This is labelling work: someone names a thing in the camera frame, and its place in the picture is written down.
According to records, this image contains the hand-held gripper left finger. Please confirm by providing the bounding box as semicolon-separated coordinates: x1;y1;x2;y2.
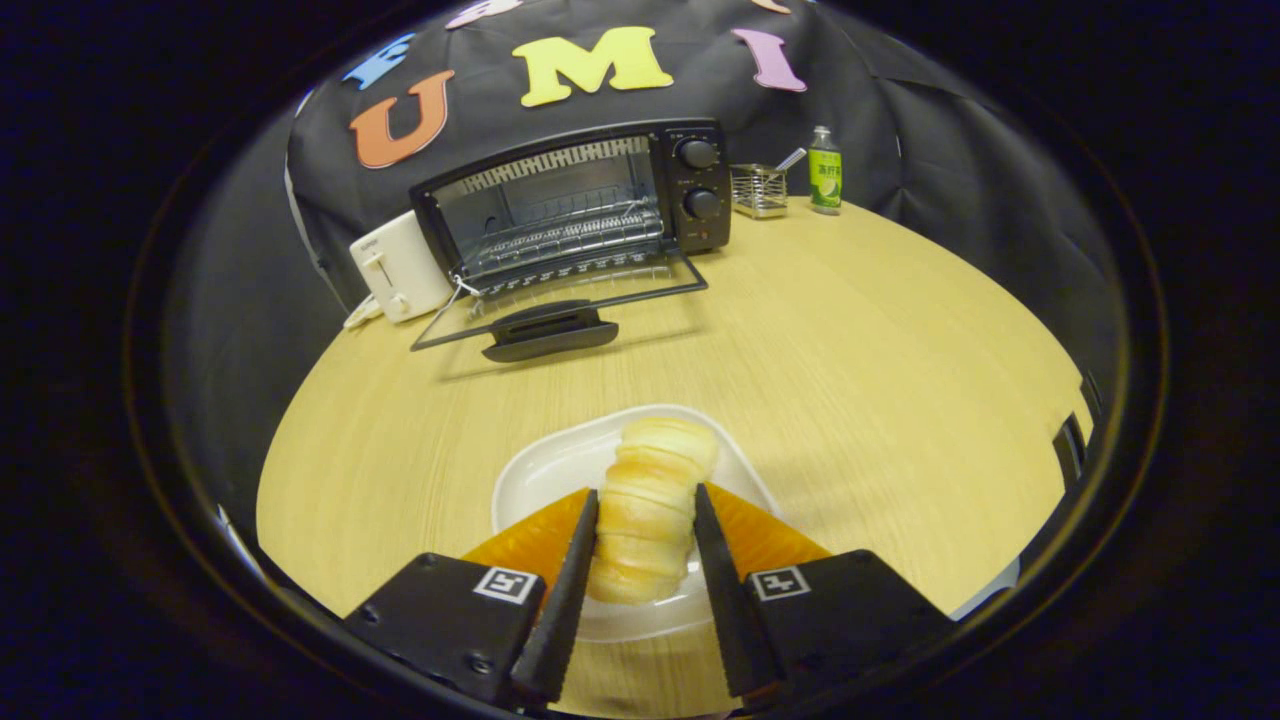
345;488;601;706

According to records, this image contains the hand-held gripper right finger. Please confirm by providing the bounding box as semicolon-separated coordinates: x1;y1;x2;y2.
693;483;956;701

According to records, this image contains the spiral bread roll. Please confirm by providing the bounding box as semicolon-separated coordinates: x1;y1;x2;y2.
588;416;721;606

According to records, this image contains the black toaster oven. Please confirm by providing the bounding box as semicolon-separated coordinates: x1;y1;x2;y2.
408;118;733;363

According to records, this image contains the white pop-up toaster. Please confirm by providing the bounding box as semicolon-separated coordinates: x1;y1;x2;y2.
348;210;456;324

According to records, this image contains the white plate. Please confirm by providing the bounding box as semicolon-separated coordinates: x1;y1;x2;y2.
490;404;781;643

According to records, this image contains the green label drink bottle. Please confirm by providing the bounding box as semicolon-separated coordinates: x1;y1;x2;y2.
808;125;843;216

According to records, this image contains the black backdrop cloth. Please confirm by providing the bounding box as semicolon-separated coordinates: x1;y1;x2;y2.
165;0;1126;521

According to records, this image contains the metal wire basket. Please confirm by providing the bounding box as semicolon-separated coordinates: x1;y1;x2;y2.
730;163;791;220

